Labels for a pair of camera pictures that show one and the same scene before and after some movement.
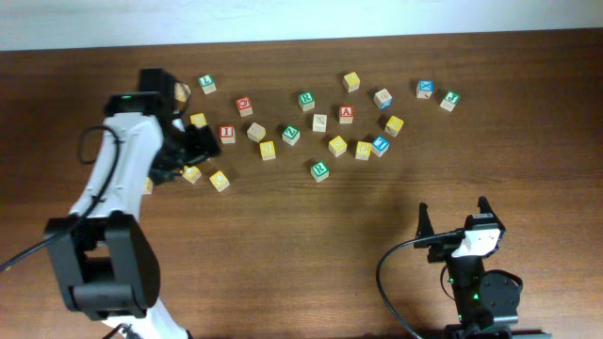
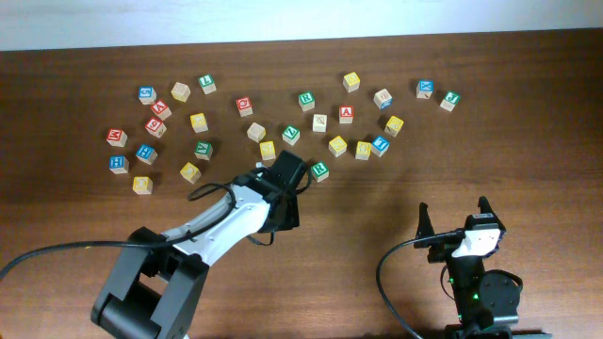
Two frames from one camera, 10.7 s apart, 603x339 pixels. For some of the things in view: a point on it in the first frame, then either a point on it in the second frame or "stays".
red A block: [346, 114] stays
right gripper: [442, 250] stays
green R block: [319, 171] stays
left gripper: [198, 144] -> [293, 217]
